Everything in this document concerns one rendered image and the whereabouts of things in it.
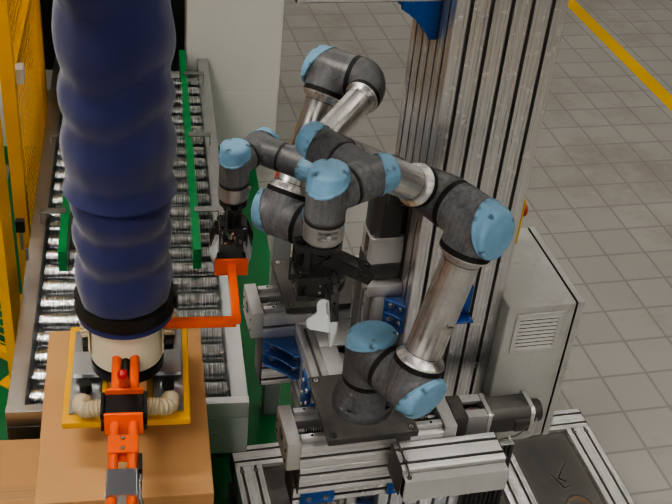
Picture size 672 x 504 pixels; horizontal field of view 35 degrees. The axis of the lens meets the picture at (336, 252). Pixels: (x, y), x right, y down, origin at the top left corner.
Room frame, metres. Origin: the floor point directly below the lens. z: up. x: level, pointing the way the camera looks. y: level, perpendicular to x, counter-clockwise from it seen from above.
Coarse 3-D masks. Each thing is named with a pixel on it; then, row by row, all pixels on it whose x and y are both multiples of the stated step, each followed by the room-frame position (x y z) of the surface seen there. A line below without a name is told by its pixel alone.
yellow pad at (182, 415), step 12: (168, 336) 2.04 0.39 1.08; (180, 336) 2.05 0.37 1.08; (168, 348) 1.99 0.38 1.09; (180, 348) 2.00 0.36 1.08; (156, 384) 1.87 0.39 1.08; (168, 384) 1.85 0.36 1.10; (180, 384) 1.88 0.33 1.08; (156, 396) 1.83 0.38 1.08; (180, 396) 1.84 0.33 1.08; (180, 408) 1.80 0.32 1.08; (156, 420) 1.76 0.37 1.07; (168, 420) 1.76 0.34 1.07; (180, 420) 1.77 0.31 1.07
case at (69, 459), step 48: (192, 336) 2.21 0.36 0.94; (48, 384) 1.97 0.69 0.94; (144, 384) 2.01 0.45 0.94; (192, 384) 2.02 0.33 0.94; (48, 432) 1.81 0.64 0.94; (96, 432) 1.82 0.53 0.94; (144, 432) 1.84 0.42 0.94; (192, 432) 1.86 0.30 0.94; (48, 480) 1.66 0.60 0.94; (96, 480) 1.67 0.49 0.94; (144, 480) 1.69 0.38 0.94; (192, 480) 1.70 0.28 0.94
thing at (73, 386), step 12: (72, 336) 2.01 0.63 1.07; (72, 348) 1.97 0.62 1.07; (84, 348) 1.95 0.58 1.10; (72, 360) 1.93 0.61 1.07; (72, 372) 1.88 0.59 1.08; (72, 384) 1.84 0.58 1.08; (84, 384) 1.82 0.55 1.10; (96, 384) 1.85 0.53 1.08; (108, 384) 1.87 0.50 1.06; (72, 396) 1.80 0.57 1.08; (96, 396) 1.81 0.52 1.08; (72, 420) 1.73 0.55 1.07; (84, 420) 1.73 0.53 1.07; (96, 420) 1.74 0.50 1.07
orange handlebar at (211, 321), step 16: (176, 320) 1.97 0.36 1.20; (192, 320) 1.98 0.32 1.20; (208, 320) 1.98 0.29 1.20; (224, 320) 1.99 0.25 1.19; (240, 320) 2.01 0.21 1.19; (112, 368) 1.79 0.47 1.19; (112, 384) 1.73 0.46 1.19; (112, 432) 1.59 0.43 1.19; (128, 432) 1.60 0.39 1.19; (112, 448) 1.54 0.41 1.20; (128, 448) 1.54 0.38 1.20; (112, 464) 1.50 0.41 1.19; (128, 464) 1.51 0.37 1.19
